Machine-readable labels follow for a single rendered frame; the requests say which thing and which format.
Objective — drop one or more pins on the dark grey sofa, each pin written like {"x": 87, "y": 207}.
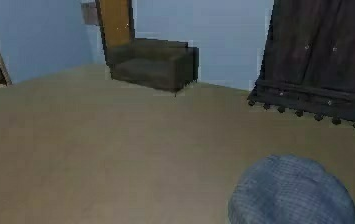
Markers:
{"x": 151, "y": 66}

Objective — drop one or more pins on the orange-brown room door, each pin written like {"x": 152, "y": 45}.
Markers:
{"x": 115, "y": 23}

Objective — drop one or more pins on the dark brown wooden wardrobe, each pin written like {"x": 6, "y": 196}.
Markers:
{"x": 318, "y": 56}

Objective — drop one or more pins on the grey-brown wall picture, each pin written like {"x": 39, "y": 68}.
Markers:
{"x": 90, "y": 12}

